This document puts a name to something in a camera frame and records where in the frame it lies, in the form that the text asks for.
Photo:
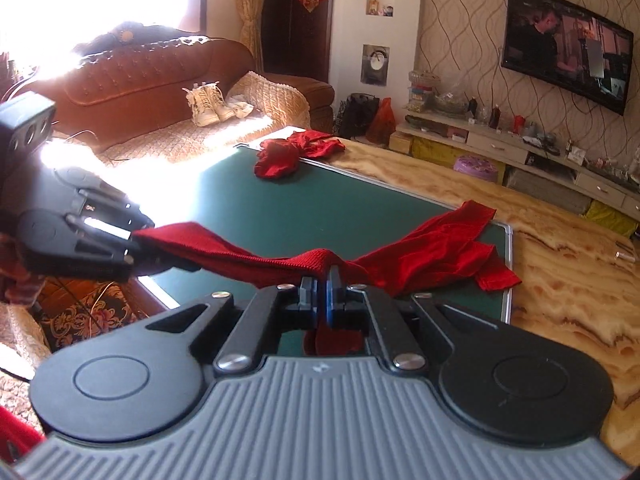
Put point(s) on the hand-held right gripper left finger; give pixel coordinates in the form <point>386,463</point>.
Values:
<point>308,295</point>

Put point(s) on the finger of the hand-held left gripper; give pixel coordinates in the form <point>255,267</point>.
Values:
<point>105,242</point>
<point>120,210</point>

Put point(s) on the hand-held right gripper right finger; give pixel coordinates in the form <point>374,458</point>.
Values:
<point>331,300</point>

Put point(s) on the red pants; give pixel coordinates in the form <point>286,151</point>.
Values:
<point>425,250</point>

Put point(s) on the dark floral cushion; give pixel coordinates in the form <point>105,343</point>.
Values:
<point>90,317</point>

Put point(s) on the beige quilted seat cover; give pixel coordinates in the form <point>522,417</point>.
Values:
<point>175,140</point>

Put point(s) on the green table mat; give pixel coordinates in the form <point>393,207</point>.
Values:
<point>300,200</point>

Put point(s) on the white shoe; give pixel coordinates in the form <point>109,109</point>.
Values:
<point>202,110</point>
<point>224,102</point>

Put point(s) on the brown leather sofa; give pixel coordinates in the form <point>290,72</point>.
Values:
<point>125,80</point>

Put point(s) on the crumpled red top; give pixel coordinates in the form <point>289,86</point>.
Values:
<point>275,160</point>

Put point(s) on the small white cloth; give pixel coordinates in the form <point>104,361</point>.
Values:
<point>244,107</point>

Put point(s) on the cardboard box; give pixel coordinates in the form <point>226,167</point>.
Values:
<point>400,142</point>

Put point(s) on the orange plastic bag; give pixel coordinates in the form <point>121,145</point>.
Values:
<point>382,122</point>

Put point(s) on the beige quilted armrest cover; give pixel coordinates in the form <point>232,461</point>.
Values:
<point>270,97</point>

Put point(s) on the black bag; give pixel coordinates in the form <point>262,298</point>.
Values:
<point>355,112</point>

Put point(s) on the purple plastic stool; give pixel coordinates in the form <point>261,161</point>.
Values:
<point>475,167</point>

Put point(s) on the stack of plastic containers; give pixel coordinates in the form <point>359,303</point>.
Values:
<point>422,92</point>

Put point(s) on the beige television cabinet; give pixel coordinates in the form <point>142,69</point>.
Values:
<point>500,147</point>

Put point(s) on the glass bowl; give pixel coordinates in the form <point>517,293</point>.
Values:
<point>450,105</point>

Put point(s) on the dark bottle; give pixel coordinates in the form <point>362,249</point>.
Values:
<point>472,109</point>

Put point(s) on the yellow curtain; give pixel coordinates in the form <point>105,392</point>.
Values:
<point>252,10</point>

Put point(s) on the grey storage bag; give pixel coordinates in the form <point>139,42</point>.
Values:
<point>545,187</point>

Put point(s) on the dark wooden door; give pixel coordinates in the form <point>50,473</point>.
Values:
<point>295,40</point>

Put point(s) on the brown bottle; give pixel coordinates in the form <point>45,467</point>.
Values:
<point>494,117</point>

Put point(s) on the red cup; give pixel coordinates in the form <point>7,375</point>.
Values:
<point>519,125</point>

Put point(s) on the yellow storage bag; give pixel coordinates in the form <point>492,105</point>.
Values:
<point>610,217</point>

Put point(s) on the small white stick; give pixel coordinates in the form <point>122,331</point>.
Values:
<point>625,256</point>

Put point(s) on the round wall clock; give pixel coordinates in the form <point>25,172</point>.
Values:
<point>375,62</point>

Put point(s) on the wall television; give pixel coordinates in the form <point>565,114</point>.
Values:
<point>565,45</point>

